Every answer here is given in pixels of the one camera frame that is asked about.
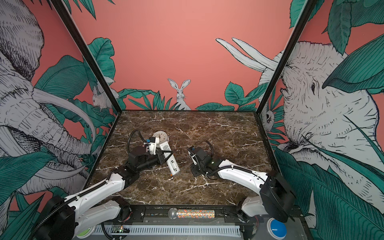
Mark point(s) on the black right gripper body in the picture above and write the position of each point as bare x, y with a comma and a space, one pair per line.
197, 170

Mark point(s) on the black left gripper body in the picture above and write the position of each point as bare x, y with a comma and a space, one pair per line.
151, 161

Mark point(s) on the white remote control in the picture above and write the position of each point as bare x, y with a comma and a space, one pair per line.
171, 161

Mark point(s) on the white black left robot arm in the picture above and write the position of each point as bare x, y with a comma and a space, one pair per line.
65, 218

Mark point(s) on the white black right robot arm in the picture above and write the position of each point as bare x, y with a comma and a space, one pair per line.
275, 196

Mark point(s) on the white round alarm clock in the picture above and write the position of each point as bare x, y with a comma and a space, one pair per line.
163, 137

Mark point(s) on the glitter tube with ball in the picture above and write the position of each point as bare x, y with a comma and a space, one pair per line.
175, 213

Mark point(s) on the small green circuit board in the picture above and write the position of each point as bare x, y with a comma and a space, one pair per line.
120, 229

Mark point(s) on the green push button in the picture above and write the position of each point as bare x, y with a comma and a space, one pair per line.
86, 233

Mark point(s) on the blue push button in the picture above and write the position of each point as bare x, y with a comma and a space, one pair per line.
276, 229

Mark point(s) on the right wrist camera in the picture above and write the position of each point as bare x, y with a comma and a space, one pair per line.
192, 155

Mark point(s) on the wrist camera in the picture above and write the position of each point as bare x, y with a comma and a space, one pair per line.
192, 155
152, 143

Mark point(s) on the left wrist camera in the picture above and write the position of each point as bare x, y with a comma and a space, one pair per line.
152, 143

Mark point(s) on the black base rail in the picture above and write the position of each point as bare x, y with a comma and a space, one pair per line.
230, 213

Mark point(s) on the white slotted cable duct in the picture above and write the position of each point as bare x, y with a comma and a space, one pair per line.
158, 230

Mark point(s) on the black left frame post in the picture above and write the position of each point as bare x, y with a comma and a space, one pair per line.
66, 18

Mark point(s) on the black frame post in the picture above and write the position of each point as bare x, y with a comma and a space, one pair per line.
298, 29
66, 18

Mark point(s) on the black right frame post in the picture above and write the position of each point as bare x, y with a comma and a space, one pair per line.
298, 29

